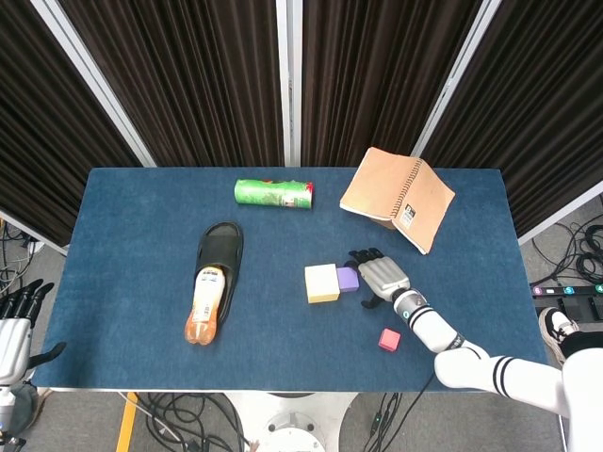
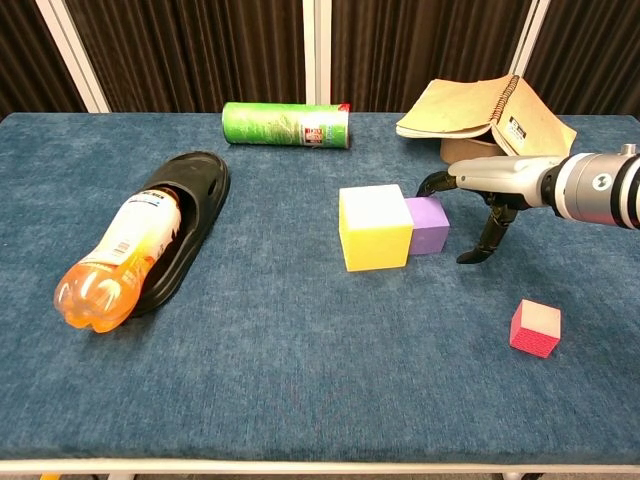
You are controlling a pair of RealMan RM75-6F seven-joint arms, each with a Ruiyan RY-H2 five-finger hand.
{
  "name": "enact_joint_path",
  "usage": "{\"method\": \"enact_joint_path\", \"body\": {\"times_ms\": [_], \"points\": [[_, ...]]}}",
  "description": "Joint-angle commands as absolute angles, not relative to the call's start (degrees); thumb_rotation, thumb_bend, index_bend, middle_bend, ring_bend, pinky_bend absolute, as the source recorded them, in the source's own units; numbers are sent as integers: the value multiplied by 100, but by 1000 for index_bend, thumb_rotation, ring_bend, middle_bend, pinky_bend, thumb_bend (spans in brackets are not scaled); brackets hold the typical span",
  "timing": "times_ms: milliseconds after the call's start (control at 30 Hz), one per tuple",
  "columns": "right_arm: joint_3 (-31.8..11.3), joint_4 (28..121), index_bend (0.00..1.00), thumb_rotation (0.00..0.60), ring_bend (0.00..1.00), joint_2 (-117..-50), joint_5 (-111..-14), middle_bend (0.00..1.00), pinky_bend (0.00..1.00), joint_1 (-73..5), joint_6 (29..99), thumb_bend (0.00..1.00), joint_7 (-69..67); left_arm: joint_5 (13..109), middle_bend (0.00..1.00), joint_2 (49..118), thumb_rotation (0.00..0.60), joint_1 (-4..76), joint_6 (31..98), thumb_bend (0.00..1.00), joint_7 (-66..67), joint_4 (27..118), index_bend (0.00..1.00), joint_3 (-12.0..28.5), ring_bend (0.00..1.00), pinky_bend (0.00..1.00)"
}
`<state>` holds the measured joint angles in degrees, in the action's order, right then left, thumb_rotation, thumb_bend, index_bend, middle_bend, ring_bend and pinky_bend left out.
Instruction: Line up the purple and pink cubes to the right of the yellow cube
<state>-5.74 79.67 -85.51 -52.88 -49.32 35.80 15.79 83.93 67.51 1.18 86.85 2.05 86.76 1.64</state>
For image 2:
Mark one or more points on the blue table cloth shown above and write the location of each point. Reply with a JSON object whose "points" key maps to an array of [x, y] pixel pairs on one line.
{"points": [[280, 350]]}

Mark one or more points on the white partition post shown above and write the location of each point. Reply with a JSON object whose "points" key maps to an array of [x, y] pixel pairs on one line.
{"points": [[72, 55], [317, 50], [531, 37]]}

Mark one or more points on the white table frame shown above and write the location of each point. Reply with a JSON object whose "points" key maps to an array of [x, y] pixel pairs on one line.
{"points": [[300, 467]]}

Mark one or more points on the purple foam cube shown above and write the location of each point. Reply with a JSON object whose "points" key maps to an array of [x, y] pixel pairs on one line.
{"points": [[430, 230]]}

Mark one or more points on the orange drink plastic bottle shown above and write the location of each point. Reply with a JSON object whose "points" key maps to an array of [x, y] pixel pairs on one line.
{"points": [[125, 250]]}

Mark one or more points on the brown spiral notebook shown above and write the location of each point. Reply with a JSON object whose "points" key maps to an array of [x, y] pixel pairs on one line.
{"points": [[530, 120]]}

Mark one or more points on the green chips can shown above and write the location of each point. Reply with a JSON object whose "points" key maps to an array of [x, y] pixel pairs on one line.
{"points": [[275, 127]]}

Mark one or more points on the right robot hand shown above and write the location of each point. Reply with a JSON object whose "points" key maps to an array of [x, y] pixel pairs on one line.
{"points": [[500, 180]]}

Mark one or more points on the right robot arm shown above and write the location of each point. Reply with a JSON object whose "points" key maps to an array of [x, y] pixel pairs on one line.
{"points": [[595, 187]]}

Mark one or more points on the brown paper bowl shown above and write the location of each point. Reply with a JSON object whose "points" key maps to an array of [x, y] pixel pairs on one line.
{"points": [[462, 148]]}

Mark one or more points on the black rubber clog shoe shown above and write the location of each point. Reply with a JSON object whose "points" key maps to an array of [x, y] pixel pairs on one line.
{"points": [[200, 200]]}

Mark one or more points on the small pink foam cube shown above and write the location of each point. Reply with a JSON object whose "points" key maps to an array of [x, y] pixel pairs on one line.
{"points": [[532, 332]]}

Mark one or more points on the large yellow foam cube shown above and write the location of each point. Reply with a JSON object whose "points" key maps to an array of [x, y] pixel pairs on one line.
{"points": [[372, 237]]}

